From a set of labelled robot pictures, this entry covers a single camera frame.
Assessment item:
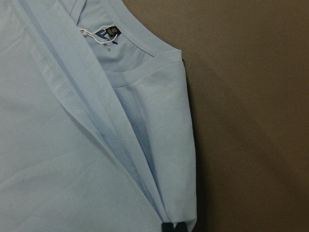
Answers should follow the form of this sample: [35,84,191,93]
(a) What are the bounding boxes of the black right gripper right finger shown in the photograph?
[174,222,188,232]

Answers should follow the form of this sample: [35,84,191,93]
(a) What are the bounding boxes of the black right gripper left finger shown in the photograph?
[161,222,175,232]

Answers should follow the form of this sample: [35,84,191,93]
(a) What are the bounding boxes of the light blue t-shirt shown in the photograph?
[0,0,197,232]

